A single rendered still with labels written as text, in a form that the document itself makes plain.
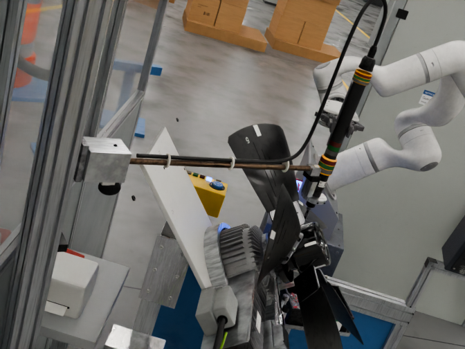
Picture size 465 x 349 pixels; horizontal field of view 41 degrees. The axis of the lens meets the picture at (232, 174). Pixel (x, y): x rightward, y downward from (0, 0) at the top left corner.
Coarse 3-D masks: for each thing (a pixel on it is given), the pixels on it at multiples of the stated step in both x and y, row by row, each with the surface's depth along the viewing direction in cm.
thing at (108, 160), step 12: (84, 144) 125; (96, 144) 128; (108, 144) 130; (120, 144) 132; (84, 156) 125; (96, 156) 125; (108, 156) 127; (120, 156) 128; (84, 168) 127; (96, 168) 127; (108, 168) 128; (120, 168) 130; (84, 180) 127; (96, 180) 128; (108, 180) 130; (120, 180) 131
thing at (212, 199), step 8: (192, 176) 211; (200, 184) 207; (208, 184) 209; (224, 184) 212; (200, 192) 205; (208, 192) 205; (216, 192) 205; (224, 192) 207; (208, 200) 206; (216, 200) 206; (208, 208) 207; (216, 208) 207; (216, 216) 208
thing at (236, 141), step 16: (272, 128) 170; (240, 144) 160; (256, 144) 163; (272, 144) 167; (256, 176) 161; (272, 176) 163; (288, 176) 166; (256, 192) 161; (272, 192) 162; (288, 192) 165; (272, 208) 162
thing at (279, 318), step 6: (276, 282) 159; (276, 288) 157; (276, 294) 155; (276, 300) 154; (276, 306) 152; (276, 312) 151; (276, 318) 149; (282, 318) 149; (276, 324) 148; (282, 348) 142
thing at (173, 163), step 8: (136, 160) 134; (144, 160) 135; (152, 160) 136; (160, 160) 137; (176, 160) 140; (184, 160) 141; (248, 168) 151; (256, 168) 152; (264, 168) 153; (272, 168) 154; (280, 168) 156; (296, 168) 159; (304, 168) 160
